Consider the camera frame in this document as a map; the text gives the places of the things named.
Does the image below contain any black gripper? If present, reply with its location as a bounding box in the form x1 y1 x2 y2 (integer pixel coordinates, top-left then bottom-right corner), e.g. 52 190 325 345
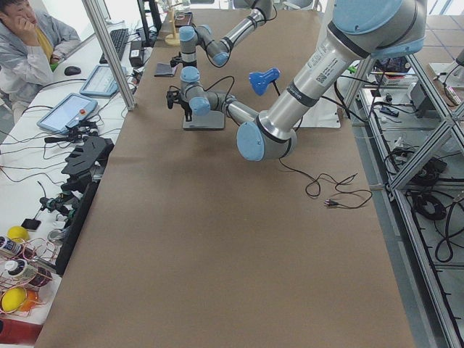
170 53 182 67
166 86 181 109

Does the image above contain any grey laptop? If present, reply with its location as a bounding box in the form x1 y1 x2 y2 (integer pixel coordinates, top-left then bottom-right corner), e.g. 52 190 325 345
183 111 225 131

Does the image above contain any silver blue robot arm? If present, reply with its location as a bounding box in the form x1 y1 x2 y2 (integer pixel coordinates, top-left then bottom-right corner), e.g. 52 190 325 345
166 1 427 162
170 0 276 67

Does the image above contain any grey folded cloth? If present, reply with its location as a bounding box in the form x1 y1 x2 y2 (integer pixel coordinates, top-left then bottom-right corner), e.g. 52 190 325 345
154 62 175 77

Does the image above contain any wooden stand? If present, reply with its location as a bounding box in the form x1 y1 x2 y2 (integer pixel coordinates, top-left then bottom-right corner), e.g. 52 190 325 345
165 1 190 46

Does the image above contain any black power adapter box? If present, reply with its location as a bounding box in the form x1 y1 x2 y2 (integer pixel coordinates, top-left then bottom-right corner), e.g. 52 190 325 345
129 40 144 67

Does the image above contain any black keyboard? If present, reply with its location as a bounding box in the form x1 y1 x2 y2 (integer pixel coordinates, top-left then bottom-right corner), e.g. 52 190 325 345
109 28 129 60

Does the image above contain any blue teach pendant far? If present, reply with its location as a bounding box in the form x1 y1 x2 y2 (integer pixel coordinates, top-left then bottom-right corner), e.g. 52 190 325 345
79 64 119 98

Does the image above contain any blue teach pendant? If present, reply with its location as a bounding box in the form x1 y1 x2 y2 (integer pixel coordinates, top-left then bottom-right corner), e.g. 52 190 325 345
36 93 98 134
79 64 119 98

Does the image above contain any blue desk lamp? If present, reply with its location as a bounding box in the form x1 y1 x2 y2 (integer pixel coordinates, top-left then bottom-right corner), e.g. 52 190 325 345
249 67 281 96

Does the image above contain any blue teach pendant near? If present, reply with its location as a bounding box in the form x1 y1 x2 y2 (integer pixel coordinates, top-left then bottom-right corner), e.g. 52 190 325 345
36 93 98 134

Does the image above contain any black computer mouse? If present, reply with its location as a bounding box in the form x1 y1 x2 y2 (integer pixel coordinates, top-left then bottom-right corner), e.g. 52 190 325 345
64 66 81 76

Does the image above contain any black slotted tool rack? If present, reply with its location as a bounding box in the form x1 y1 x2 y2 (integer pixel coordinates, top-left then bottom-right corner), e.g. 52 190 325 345
61 136 115 193

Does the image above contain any person in grey jacket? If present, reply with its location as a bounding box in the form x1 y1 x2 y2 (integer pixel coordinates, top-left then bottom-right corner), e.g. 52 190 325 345
1 1 80 105

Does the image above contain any yellow ball upper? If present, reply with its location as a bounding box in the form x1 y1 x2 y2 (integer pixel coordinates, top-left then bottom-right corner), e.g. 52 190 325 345
7 225 30 241

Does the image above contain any yellow ball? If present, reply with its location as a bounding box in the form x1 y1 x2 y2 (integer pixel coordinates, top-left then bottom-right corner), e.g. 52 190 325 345
7 225 30 241
1 287 27 312

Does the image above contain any yellow ball lower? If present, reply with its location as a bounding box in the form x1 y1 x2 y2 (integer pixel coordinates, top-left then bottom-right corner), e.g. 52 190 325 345
1 287 27 312

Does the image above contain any aluminium frame post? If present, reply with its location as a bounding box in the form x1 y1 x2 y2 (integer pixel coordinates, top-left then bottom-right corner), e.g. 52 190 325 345
82 0 136 111

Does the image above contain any black lamp power cable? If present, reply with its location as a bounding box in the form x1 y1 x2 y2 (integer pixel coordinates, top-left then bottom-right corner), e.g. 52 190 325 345
277 157 373 210

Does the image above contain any copper wire basket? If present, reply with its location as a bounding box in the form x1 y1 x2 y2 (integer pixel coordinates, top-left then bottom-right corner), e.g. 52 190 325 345
1 236 57 317

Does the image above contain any aluminium frame rail right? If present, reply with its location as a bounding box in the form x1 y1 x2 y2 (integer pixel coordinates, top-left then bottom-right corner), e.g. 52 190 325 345
357 56 463 347

